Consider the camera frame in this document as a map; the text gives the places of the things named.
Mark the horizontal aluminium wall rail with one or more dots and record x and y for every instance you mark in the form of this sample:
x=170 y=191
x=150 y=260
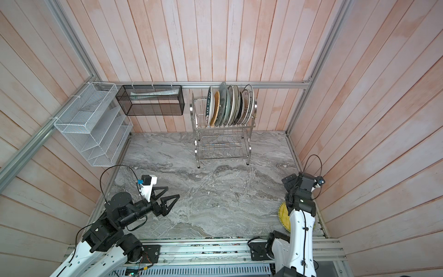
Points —
x=205 y=84

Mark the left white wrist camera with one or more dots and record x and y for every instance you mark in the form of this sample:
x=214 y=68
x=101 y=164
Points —
x=145 y=186

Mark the cream floral plate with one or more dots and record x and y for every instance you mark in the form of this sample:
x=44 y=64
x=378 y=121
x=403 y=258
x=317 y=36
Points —
x=237 y=102

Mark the grey green plain plate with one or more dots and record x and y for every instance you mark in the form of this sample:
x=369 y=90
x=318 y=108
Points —
x=222 y=104

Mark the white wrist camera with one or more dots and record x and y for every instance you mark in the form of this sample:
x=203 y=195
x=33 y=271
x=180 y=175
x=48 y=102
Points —
x=318 y=182
x=145 y=186

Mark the black mesh wall basket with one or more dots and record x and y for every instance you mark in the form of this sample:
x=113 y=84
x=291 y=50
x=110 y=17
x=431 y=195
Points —
x=147 y=100

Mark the stainless steel dish rack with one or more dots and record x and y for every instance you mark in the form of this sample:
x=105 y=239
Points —
x=219 y=143

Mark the white plate with lettered rim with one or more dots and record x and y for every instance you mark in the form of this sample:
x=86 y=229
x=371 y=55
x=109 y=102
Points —
x=210 y=106

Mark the aluminium front rail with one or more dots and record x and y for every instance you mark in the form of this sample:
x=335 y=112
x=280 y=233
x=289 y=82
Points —
x=229 y=250

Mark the light green flower plate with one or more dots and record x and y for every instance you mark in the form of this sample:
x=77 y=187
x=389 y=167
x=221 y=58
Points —
x=228 y=106

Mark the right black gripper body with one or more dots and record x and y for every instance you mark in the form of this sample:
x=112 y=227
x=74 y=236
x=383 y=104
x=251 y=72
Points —
x=293 y=192

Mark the yellow woven plate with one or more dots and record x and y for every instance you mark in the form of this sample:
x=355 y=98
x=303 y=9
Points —
x=284 y=217

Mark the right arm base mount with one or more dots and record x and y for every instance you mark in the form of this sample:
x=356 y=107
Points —
x=259 y=251

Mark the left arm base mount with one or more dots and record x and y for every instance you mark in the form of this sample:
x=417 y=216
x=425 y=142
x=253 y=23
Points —
x=148 y=252

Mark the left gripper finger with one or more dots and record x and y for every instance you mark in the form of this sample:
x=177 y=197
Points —
x=158 y=192
x=167 y=203

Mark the dark blue oval plate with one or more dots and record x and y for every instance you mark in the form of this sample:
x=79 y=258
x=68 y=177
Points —
x=240 y=110

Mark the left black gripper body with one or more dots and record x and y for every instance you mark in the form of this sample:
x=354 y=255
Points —
x=156 y=208

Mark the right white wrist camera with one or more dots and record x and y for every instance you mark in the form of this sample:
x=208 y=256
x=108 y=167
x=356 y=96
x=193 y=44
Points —
x=318 y=182

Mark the white plate with black emblem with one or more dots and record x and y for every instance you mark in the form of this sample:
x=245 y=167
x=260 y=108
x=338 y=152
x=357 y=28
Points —
x=251 y=104

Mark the orange woven plate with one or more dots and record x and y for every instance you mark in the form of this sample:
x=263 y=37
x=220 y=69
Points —
x=215 y=106

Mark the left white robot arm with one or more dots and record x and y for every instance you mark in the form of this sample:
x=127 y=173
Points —
x=105 y=246

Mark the white mesh wall shelf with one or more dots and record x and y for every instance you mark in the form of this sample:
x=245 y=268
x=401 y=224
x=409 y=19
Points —
x=97 y=129

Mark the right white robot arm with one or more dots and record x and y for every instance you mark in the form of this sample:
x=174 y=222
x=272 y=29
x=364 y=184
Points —
x=293 y=254

